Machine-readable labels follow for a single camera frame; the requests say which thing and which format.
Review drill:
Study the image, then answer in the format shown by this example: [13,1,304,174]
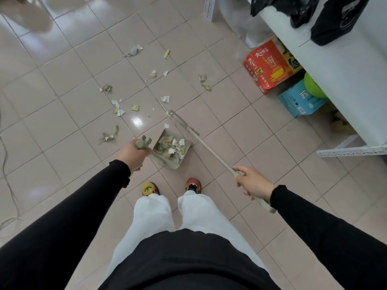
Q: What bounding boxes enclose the person's left hand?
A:
[117,139,152,175]

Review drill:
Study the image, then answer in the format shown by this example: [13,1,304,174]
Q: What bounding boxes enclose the person's right hand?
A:
[232,165,277,204]

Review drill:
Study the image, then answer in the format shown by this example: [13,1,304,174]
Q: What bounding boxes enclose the grey-green dustpan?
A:
[128,129,193,178]

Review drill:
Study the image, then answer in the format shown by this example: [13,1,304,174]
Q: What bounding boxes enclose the grey-green broom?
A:
[168,110,277,214]

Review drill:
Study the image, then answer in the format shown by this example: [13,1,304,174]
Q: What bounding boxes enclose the person's right forearm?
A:
[269,185,387,290]

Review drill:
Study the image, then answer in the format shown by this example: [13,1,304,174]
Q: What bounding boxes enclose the person's left forearm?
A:
[0,159,131,290]

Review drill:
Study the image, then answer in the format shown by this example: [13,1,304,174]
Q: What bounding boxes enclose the person's yellow left shoe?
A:
[141,182,160,197]

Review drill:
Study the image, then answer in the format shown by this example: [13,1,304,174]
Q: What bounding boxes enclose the person's red right shoe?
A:
[185,178,202,195]

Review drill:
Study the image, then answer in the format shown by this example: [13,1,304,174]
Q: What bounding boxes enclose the person's white trousers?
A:
[104,190,268,290]

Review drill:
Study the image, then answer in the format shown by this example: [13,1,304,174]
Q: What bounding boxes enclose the person's black top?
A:
[98,228,280,290]

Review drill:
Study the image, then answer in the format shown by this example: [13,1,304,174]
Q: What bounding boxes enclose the blue cardboard box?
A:
[277,78,329,118]

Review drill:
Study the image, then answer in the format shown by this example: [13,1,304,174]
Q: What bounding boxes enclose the green ball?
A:
[304,71,328,99]

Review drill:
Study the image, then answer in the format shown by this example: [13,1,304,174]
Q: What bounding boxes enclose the red cardboard box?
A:
[243,37,303,95]

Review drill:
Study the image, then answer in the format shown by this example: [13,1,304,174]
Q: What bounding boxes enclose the white metal shelf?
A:
[204,0,387,157]

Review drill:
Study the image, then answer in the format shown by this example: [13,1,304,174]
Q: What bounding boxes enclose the clear plastic bag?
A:
[217,0,276,49]

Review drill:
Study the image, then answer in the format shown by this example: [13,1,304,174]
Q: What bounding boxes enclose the black plastic bag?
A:
[250,0,321,29]

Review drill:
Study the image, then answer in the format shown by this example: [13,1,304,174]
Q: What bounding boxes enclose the black tote bag white print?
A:
[310,0,372,46]

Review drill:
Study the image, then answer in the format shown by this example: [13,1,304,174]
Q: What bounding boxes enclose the white floor cable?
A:
[0,111,25,233]

